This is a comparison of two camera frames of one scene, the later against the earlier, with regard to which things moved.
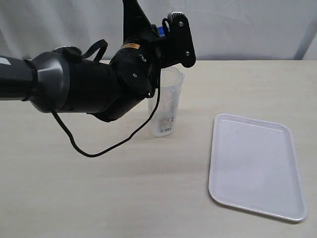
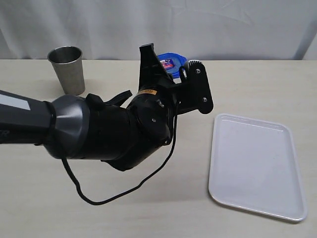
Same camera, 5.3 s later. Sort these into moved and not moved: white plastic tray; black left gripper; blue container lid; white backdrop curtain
Moved: black left gripper; blue container lid
Not moved: white plastic tray; white backdrop curtain
